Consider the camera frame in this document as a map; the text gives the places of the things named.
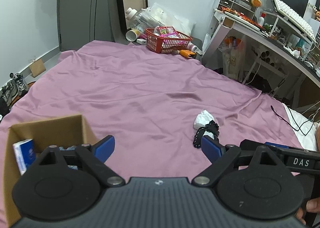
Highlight black white knitted plush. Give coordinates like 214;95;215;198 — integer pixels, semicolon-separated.
193;120;220;149

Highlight light blue fuzzy cloth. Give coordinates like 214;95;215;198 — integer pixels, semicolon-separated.
59;145;78;170

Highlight white tissue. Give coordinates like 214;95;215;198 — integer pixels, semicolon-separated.
193;110;215;130

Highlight blue tissue pack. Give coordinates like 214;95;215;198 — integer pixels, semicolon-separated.
12;139;36;175

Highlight operator hand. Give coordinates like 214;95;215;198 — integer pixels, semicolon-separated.
296;198;320;225

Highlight cardboard box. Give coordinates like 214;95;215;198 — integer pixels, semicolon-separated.
1;114;98;227

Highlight pink bed sheet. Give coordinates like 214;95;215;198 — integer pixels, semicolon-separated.
0;40;303;218

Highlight orange box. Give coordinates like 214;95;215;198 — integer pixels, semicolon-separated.
179;50;196;59

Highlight plastic shopping bag under desk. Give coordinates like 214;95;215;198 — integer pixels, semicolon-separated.
219;35;246;82

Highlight sneakers on floor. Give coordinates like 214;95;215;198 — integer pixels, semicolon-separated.
1;73;29;106

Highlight white lotion bottle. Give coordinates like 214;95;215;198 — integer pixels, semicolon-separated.
187;42;203;55

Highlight white cup tube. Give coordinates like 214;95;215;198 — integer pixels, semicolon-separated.
125;29;140;42

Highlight red plastic basket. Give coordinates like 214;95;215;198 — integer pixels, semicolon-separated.
145;29;192;54

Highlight white desk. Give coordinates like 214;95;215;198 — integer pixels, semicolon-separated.
201;8;320;109

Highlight pink snack packet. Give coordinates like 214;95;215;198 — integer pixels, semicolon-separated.
153;26;180;38

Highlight clear plastic bottle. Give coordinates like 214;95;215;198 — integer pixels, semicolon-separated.
125;7;163;33

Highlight drawer organizer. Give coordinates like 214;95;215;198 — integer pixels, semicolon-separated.
217;0;257;19

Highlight white keyboard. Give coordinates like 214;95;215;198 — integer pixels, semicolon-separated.
272;0;316;43

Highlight black cable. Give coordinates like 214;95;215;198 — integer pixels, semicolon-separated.
271;105;318;136

